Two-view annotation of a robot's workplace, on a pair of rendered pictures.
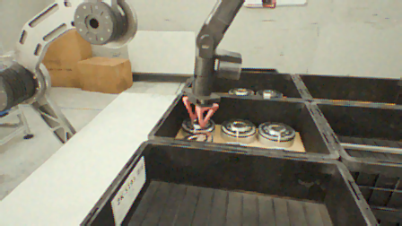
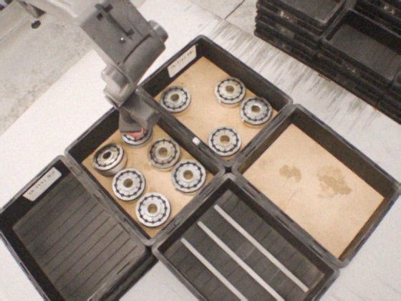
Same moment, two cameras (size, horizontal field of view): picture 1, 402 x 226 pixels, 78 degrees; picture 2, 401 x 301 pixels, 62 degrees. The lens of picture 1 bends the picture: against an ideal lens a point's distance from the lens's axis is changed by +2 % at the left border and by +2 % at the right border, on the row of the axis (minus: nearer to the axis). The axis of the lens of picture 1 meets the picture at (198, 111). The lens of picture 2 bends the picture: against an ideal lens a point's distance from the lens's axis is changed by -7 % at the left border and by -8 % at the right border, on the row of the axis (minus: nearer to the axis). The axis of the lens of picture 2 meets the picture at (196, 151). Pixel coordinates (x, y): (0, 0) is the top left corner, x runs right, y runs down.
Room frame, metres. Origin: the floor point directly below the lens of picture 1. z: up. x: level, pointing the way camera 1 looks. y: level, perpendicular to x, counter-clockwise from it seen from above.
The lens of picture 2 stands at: (0.39, -0.51, 1.85)
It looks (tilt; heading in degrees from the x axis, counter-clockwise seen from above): 66 degrees down; 44
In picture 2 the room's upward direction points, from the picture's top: 11 degrees counter-clockwise
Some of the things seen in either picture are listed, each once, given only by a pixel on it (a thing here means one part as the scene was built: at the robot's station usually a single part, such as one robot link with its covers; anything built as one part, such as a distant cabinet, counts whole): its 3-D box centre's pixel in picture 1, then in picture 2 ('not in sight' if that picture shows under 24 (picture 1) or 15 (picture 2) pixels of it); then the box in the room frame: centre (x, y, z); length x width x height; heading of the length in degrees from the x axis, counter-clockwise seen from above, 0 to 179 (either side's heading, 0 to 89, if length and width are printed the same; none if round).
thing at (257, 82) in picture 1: (240, 97); (214, 104); (0.87, -0.16, 0.87); 0.40 x 0.30 x 0.11; 79
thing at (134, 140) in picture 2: (198, 124); (136, 130); (0.66, 0.00, 0.86); 0.10 x 0.10 x 0.01
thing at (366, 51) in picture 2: not in sight; (359, 61); (1.78, -0.49, 0.31); 0.40 x 0.30 x 0.34; 84
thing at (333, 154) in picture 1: (238, 120); (140, 162); (0.57, -0.11, 0.92); 0.40 x 0.30 x 0.02; 79
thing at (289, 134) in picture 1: (276, 130); (188, 175); (0.63, -0.23, 0.86); 0.10 x 0.10 x 0.01
